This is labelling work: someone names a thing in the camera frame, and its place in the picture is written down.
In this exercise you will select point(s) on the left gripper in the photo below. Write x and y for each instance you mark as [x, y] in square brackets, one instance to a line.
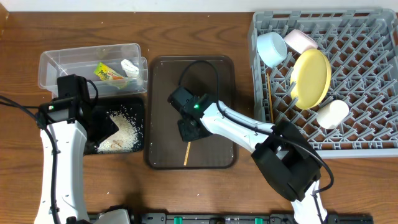
[107, 126]

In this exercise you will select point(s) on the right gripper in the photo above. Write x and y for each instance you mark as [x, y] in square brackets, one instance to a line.
[189, 130]

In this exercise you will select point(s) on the pile of rice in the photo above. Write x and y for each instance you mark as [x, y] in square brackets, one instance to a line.
[130, 132]

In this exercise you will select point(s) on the green snack wrapper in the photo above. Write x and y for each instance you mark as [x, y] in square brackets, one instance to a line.
[106, 73]

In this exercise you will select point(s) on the white napkin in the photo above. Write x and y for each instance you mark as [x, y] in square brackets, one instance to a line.
[130, 69]

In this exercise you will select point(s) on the light blue bowl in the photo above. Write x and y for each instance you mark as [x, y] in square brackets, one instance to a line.
[271, 48]

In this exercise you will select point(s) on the yellow plate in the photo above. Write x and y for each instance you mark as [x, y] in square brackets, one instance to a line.
[312, 76]

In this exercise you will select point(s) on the white bowl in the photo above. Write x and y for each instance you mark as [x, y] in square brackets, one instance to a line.
[299, 41]

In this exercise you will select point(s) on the pale green cup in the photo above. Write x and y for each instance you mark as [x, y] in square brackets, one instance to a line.
[332, 114]

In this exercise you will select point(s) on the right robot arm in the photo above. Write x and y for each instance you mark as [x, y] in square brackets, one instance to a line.
[284, 157]

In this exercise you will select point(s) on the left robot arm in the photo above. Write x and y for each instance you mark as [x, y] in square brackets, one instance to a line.
[68, 124]

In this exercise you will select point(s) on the black waste tray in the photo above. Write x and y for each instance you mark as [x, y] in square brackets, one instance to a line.
[110, 104]

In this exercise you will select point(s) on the grey dishwasher rack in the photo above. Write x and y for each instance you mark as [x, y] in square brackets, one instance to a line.
[361, 46]

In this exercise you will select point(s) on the brown food scrap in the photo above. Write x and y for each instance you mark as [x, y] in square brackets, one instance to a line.
[117, 144]

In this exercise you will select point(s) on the dark brown serving tray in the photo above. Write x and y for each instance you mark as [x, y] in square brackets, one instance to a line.
[201, 74]

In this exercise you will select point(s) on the clear plastic bin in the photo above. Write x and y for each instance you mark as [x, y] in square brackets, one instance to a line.
[83, 61]

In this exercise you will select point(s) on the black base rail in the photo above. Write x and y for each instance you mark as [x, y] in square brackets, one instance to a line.
[162, 218]

